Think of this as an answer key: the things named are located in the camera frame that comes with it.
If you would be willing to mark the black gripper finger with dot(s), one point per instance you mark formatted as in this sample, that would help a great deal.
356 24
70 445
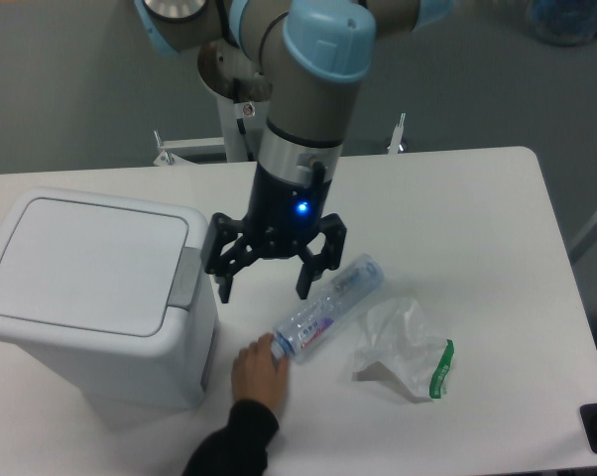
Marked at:
229 246
334 231

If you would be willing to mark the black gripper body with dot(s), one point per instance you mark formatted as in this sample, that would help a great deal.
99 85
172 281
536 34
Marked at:
282 210

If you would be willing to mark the clear plastic water bottle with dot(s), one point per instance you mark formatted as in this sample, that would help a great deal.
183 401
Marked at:
303 330

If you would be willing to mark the clear plastic bag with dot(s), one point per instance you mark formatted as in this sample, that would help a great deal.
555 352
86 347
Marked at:
397 349

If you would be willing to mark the white plastic trash can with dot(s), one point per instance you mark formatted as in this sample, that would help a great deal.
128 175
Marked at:
109 293

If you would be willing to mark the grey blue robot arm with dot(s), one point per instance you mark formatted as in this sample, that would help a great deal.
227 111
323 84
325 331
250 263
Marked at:
314 55

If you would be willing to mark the black sleeved forearm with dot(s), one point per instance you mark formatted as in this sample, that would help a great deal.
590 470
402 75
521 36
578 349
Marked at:
238 448

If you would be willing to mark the person's hand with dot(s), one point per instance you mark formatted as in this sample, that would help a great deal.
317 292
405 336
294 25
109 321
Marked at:
256 377

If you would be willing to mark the blue water jug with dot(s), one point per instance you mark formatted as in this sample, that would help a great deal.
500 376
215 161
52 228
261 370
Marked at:
563 23

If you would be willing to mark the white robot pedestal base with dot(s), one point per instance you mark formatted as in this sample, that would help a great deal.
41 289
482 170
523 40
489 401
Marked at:
234 129

